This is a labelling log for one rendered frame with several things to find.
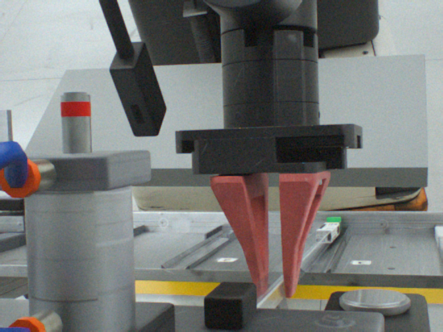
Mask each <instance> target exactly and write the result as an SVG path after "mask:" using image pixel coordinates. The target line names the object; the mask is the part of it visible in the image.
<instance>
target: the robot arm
mask: <svg viewBox="0 0 443 332"><path fill-rule="evenodd" d="M203 1H204V2H205V3H206V4H207V5H209V6H210V7H211V8H212V9H214V10H215V11H216V12H217V13H218V14H219V15H220V23H221V67H222V90H223V128H217V129H200V130H176V131H175V149H176V153H191V157H192V174H193V175H213V174H219V175H218V176H213V177H210V187H211V189H212V191H213V193H214V195H215V197H216V199H217V201H218V203H219V205H220V206H221V208H222V210H223V212H224V214H225V216H226V218H227V220H228V222H229V224H230V225H231V228H232V229H233V232H234V233H235V236H236V237H237V239H238V241H239V243H240V245H241V247H242V249H243V252H244V255H245V259H246V261H247V265H248V268H249V272H250V275H251V278H252V282H253V283H254V284H256V283H257V282H259V280H261V279H262V278H263V277H264V276H265V275H266V274H267V273H268V266H269V249H268V173H279V192H280V220H281V248H282V263H283V280H284V285H285V296H286V298H291V297H292V296H293V295H294V294H295V291H296V288H297V282H298V278H299V272H300V268H301V262H302V258H303V252H304V248H305V242H306V239H307V236H308V234H309V231H310V228H311V226H312V223H313V221H314V218H315V216H316V213H317V211H318V208H319V206H320V203H321V201H322V198H323V196H324V193H325V191H326V188H327V185H328V183H329V181H330V171H326V169H347V149H362V148H363V128H362V127H361V126H359V125H356V124H320V106H319V82H318V36H317V35H316V33H317V10H316V0H203Z"/></svg>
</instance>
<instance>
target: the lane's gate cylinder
mask: <svg viewBox="0 0 443 332"><path fill-rule="evenodd" d="M60 109H61V130H62V147H63V153H92V132H91V102H90V95H87V92H64V93H63V96H61V102H60Z"/></svg>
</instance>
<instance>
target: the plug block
mask: <svg viewBox="0 0 443 332"><path fill-rule="evenodd" d="M132 45H133V48H134V55H133V56H132V57H130V58H129V59H120V58H119V56H118V54H117V52H116V53H115V56H114V58H113V60H112V62H111V65H110V67H109V72H110V75H111V77H112V80H113V83H114V85H115V88H116V90H117V93H118V95H119V99H120V100H121V103H122V106H123V109H124V111H125V114H126V116H127V119H128V122H129V124H130V127H131V130H132V132H133V135H134V136H136V137H146V136H157V135H158V134H159V133H160V128H161V126H162V123H163V119H164V117H165V113H166V110H167V108H166V105H165V101H164V99H163V96H162V92H161V90H160V85H159V83H158V79H157V77H156V73H155V71H154V68H153V65H152V61H151V58H150V55H149V52H148V49H147V47H146V44H145V42H143V41H134V42H132Z"/></svg>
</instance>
